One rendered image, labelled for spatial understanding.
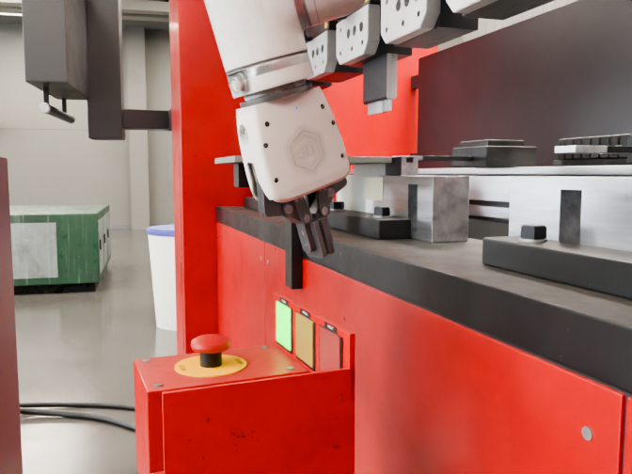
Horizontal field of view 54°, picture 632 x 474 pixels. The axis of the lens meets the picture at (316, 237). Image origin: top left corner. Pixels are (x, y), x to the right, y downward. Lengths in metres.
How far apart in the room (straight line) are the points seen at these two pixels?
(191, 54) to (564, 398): 1.60
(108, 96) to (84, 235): 3.06
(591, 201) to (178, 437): 0.43
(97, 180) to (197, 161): 9.69
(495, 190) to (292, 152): 0.68
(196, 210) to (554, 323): 1.50
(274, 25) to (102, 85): 1.87
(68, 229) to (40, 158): 6.34
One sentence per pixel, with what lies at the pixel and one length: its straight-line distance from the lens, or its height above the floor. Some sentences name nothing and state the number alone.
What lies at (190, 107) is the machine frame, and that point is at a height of 1.17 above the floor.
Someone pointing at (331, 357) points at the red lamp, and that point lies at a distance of 0.56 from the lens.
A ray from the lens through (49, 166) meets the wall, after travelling 11.67.
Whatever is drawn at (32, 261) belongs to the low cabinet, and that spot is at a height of 0.27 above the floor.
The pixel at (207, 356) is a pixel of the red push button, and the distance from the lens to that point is 0.64.
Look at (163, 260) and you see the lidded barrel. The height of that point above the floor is 0.44.
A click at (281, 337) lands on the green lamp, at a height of 0.80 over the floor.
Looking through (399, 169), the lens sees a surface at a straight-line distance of 1.02.
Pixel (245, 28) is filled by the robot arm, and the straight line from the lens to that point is 0.60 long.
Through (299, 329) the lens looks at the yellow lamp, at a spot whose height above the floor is 0.82.
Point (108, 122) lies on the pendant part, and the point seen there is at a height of 1.16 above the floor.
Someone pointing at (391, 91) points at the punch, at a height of 1.11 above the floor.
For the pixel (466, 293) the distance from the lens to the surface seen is 0.60.
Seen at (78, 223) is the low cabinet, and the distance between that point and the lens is 5.40.
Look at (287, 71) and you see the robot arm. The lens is 0.60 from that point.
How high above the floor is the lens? 0.97
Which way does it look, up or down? 6 degrees down
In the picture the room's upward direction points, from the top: straight up
